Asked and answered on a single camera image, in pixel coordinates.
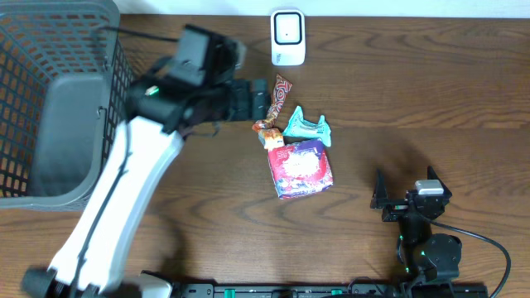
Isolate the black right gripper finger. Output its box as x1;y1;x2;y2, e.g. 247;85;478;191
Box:
370;169;388;209
427;166;446;190

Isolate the red chocolate bar wrapper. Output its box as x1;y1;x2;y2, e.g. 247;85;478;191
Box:
252;74;293;132

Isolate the orange small snack packet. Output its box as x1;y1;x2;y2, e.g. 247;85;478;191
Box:
258;128;285;151

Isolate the teal snack wrapper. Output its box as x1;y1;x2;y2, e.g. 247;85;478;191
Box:
282;106;332;147

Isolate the red purple snack bag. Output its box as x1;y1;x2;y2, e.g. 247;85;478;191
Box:
268;139;334;199

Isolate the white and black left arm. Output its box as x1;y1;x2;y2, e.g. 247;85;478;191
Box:
21;56;271;297

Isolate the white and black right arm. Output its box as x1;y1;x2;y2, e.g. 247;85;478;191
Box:
370;166;462;284

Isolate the white barcode scanner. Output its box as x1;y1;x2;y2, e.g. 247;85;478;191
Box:
270;9;306;66

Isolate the dark grey plastic basket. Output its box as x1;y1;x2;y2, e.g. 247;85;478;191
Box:
1;0;133;211

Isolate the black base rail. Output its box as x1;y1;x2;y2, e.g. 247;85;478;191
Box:
140;282;489;298

